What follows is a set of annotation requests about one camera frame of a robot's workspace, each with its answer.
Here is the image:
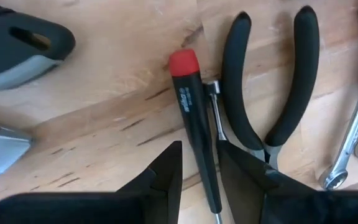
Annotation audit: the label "black screwdriver red cap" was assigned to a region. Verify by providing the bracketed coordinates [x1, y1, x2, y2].
[168, 48, 224, 224]

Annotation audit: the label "black handled pliers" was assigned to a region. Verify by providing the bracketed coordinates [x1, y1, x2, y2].
[221, 5, 321, 171]

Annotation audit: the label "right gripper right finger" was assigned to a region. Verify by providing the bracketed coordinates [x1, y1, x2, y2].
[217, 139, 358, 224]

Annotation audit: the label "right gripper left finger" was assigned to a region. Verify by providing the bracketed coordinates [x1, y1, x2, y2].
[0, 140, 183, 224]

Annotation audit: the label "silver nut driver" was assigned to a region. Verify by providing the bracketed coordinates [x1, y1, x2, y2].
[204, 80, 229, 144]

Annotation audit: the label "grey utility knife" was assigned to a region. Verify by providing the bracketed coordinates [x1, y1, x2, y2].
[0, 120, 33, 179]

